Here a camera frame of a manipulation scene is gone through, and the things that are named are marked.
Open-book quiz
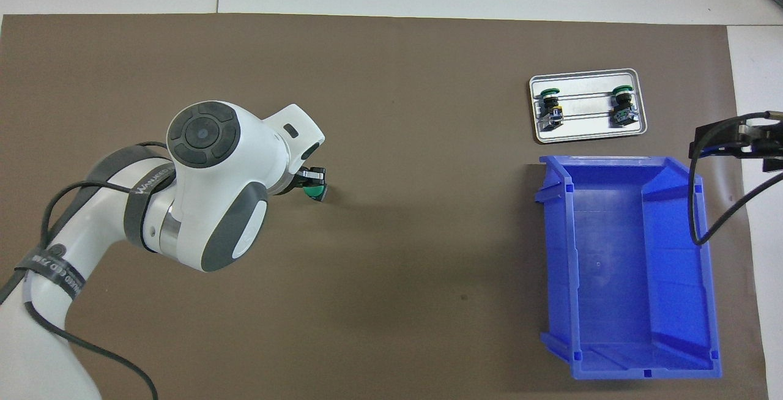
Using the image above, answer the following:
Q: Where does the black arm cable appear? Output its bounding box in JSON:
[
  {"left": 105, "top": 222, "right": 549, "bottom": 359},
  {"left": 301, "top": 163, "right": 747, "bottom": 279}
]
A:
[
  {"left": 0, "top": 142, "right": 178, "bottom": 400},
  {"left": 688, "top": 113, "right": 783, "bottom": 246}
]

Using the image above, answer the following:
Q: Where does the silver metal tray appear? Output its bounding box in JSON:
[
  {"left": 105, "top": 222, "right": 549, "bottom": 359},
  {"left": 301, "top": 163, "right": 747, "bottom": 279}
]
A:
[{"left": 529, "top": 69, "right": 648, "bottom": 143}]

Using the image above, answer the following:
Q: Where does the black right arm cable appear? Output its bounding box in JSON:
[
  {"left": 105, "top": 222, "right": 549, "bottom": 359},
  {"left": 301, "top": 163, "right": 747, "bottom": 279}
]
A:
[{"left": 688, "top": 113, "right": 783, "bottom": 246}]

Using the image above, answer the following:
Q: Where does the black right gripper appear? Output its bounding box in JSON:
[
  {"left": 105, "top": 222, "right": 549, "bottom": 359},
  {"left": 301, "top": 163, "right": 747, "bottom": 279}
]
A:
[{"left": 689, "top": 113, "right": 783, "bottom": 173}]

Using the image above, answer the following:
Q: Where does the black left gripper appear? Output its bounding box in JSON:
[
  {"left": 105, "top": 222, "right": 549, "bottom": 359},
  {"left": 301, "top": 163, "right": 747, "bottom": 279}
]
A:
[{"left": 272, "top": 167, "right": 325, "bottom": 198}]

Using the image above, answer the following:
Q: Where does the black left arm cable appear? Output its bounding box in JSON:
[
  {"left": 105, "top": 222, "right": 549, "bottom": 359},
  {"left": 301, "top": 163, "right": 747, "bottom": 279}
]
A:
[{"left": 0, "top": 142, "right": 178, "bottom": 400}]

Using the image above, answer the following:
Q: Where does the brown table mat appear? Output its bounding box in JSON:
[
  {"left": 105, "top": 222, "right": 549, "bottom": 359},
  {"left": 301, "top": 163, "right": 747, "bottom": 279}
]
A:
[{"left": 0, "top": 13, "right": 768, "bottom": 400}]

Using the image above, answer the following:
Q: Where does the blue plastic storage bin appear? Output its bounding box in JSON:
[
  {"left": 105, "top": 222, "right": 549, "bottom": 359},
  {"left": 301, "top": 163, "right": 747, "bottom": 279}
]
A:
[{"left": 534, "top": 155, "right": 722, "bottom": 381}]

